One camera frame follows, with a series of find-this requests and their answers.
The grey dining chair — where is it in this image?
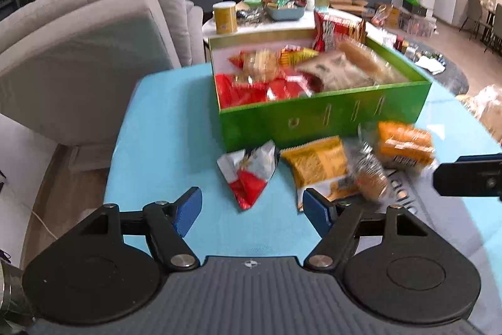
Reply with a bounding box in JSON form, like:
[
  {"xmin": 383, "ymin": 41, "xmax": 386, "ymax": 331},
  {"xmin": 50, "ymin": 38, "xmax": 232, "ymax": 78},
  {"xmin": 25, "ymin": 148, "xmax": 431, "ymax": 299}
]
[{"xmin": 459, "ymin": 0, "xmax": 502, "ymax": 54}]

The dark marble table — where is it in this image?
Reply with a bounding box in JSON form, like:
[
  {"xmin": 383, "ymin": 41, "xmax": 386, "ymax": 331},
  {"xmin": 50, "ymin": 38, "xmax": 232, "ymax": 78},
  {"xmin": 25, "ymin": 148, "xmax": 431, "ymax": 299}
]
[{"xmin": 376, "ymin": 32, "xmax": 470, "ymax": 97}]

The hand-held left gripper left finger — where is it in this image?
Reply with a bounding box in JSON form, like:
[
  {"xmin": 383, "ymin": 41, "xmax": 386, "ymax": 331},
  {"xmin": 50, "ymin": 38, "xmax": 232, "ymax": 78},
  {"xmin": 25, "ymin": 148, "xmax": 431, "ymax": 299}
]
[{"xmin": 58, "ymin": 186, "xmax": 204, "ymax": 273}]

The yellow and red snack packet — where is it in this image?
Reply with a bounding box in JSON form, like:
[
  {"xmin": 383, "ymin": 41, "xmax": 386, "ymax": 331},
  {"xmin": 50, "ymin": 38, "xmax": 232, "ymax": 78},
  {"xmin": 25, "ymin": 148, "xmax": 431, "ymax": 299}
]
[{"xmin": 279, "ymin": 45, "xmax": 319, "ymax": 67}]

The white cable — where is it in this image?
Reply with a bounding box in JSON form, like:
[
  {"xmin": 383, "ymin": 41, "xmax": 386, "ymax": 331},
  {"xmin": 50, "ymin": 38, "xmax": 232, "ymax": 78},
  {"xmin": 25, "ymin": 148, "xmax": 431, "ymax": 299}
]
[{"xmin": 5, "ymin": 178, "xmax": 60, "ymax": 246}]

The white round table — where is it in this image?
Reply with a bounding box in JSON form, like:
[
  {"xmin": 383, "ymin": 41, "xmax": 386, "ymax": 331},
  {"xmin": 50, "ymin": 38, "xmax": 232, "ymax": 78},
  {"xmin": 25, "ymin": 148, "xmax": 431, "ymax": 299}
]
[{"xmin": 202, "ymin": 7, "xmax": 369, "ymax": 45}]

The open cardboard box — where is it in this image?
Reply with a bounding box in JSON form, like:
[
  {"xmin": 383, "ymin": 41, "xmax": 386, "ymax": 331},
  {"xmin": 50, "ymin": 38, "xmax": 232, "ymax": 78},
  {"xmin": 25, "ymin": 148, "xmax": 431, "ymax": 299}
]
[{"xmin": 328, "ymin": 0, "xmax": 373, "ymax": 16}]

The long bread roll packet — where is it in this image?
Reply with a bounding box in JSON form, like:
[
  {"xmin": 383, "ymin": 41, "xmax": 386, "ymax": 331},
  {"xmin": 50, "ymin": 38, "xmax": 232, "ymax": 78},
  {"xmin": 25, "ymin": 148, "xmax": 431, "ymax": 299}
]
[{"xmin": 339, "ymin": 39, "xmax": 395, "ymax": 81}]

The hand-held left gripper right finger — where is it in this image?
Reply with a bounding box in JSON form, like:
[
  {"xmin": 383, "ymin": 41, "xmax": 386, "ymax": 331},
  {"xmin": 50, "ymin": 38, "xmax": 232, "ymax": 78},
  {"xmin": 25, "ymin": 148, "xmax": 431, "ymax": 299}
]
[{"xmin": 303, "ymin": 187, "xmax": 446, "ymax": 273}]

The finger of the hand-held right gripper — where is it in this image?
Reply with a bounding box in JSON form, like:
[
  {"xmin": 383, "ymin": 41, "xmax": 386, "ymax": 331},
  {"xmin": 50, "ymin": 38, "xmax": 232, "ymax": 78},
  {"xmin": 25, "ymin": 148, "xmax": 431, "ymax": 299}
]
[{"xmin": 432, "ymin": 152, "xmax": 502, "ymax": 202}]

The yellow can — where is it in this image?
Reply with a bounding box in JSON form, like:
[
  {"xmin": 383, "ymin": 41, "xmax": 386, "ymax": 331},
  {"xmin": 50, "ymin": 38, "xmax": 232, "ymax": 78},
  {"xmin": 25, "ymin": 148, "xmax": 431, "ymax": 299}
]
[{"xmin": 212, "ymin": 1, "xmax": 239, "ymax": 35}]

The clear bread packet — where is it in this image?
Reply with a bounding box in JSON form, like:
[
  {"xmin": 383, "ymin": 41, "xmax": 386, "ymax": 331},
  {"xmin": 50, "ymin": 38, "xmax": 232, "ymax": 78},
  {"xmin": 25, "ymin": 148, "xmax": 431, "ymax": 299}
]
[{"xmin": 345, "ymin": 125, "xmax": 395, "ymax": 204}]

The beige sofa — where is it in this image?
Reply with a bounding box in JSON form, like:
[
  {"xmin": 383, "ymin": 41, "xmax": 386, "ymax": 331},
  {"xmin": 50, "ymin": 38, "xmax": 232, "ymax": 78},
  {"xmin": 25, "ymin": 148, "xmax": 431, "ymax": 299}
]
[{"xmin": 0, "ymin": 0, "xmax": 205, "ymax": 164}]

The teal basket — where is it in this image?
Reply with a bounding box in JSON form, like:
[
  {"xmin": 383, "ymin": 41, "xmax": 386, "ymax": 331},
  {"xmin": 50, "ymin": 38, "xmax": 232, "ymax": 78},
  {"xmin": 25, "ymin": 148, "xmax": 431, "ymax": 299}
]
[{"xmin": 265, "ymin": 3, "xmax": 306, "ymax": 22}]

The orange snack packet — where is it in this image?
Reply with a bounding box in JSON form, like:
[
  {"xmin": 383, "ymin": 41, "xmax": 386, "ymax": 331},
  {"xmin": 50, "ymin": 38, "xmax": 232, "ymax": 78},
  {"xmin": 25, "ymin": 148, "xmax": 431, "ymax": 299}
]
[{"xmin": 376, "ymin": 121, "xmax": 437, "ymax": 173}]

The black box with green top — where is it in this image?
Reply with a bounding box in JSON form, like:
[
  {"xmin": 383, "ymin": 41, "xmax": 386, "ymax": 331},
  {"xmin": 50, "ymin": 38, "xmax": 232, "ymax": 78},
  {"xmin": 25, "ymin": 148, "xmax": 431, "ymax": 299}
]
[{"xmin": 403, "ymin": 0, "xmax": 428, "ymax": 17}]

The red and white snack packet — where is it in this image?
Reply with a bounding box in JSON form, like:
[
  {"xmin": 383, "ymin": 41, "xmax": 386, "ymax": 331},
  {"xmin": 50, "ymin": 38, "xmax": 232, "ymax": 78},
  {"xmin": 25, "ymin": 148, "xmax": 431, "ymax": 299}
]
[{"xmin": 216, "ymin": 140, "xmax": 280, "ymax": 210}]

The pale green snack packet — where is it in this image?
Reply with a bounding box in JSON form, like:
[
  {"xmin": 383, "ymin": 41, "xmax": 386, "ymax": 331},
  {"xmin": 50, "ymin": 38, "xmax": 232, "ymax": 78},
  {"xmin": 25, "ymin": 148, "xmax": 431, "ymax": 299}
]
[{"xmin": 296, "ymin": 51, "xmax": 378, "ymax": 93}]

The clear bag of bread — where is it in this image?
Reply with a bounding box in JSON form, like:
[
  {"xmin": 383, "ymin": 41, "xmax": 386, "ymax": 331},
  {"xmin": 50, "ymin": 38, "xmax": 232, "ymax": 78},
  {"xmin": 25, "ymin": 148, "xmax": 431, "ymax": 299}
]
[{"xmin": 462, "ymin": 84, "xmax": 502, "ymax": 144}]

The green cardboard box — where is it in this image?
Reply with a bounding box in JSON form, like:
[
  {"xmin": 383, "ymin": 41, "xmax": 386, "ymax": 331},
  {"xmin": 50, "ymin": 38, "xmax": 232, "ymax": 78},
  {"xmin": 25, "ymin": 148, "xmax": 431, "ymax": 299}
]
[{"xmin": 208, "ymin": 29, "xmax": 433, "ymax": 154}]

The clear packet of buns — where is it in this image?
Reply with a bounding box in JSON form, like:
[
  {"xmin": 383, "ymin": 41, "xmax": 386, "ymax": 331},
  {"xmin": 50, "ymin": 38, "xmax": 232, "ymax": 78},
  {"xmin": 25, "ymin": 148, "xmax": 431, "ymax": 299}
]
[{"xmin": 229, "ymin": 49, "xmax": 281, "ymax": 83}]

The red striped snack packet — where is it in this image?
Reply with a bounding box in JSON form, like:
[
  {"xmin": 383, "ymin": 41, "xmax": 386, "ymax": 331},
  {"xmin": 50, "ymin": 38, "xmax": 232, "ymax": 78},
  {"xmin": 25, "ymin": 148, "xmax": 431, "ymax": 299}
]
[{"xmin": 314, "ymin": 11, "xmax": 368, "ymax": 52}]

